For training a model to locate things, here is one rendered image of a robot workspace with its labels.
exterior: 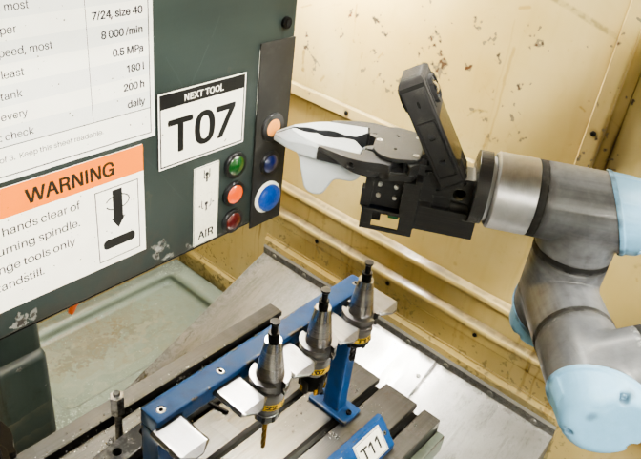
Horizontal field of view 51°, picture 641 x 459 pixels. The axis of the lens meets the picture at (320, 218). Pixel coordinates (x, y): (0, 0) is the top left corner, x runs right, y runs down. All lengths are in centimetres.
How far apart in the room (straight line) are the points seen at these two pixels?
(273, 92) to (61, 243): 24
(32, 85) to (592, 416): 49
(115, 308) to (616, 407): 174
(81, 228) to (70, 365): 143
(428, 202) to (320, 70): 95
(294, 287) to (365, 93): 60
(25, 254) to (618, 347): 48
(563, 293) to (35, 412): 129
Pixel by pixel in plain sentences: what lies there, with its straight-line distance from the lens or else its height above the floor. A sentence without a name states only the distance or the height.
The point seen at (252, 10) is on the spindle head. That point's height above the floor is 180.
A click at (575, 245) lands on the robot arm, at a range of 67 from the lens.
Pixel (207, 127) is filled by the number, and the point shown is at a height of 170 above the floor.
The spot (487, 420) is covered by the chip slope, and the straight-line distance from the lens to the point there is 161.
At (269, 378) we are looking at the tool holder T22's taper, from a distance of 102.
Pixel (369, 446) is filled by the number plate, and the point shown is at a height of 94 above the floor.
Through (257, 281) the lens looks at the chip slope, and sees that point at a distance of 187.
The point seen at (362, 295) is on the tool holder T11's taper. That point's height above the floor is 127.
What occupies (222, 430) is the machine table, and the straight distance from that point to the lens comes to 139.
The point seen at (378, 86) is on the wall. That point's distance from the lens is 148.
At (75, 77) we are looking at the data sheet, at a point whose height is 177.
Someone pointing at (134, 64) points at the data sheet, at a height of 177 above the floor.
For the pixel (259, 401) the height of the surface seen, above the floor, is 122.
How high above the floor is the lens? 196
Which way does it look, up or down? 32 degrees down
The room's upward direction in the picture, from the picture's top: 8 degrees clockwise
